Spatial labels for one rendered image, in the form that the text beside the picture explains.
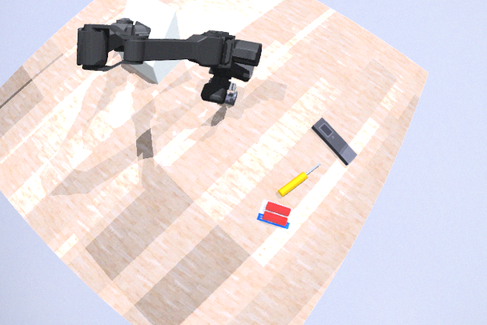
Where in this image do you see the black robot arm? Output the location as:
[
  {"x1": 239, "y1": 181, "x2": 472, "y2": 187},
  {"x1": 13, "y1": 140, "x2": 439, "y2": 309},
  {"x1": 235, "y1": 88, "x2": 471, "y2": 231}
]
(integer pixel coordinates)
[{"x1": 76, "y1": 18, "x2": 263, "y2": 82}]

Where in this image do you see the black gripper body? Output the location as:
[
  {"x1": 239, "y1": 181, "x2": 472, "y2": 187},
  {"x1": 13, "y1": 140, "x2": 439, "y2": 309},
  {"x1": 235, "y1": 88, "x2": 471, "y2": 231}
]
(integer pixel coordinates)
[{"x1": 200, "y1": 68, "x2": 228, "y2": 104}]

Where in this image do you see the yellow-handled screwdriver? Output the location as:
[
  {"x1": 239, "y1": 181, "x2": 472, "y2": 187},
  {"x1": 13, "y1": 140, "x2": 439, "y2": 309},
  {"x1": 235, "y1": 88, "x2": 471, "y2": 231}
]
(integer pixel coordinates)
[{"x1": 278, "y1": 162, "x2": 321, "y2": 196}]

